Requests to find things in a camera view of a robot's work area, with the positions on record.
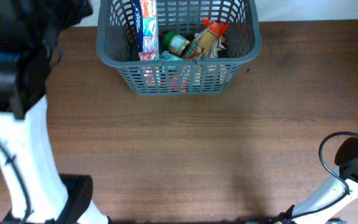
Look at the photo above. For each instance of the beige snack bag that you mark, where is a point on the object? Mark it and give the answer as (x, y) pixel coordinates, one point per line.
(219, 49)

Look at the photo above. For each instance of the colourful tissue pack box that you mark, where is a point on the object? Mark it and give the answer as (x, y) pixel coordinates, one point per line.
(146, 28)

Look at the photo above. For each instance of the orange spaghetti packet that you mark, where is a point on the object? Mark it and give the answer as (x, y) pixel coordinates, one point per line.
(201, 42)

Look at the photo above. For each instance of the grey plastic basket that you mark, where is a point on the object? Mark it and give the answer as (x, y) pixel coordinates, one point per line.
(117, 45)

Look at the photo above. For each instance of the mint green packet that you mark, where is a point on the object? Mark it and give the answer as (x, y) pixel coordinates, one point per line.
(166, 56)

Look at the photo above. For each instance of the green lid glass jar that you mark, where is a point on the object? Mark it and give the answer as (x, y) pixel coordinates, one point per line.
(175, 43)

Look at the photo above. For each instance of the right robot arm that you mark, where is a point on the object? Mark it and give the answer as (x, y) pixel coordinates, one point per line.
(340, 189)

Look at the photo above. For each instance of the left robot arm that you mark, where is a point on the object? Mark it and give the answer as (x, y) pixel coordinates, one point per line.
(29, 33)

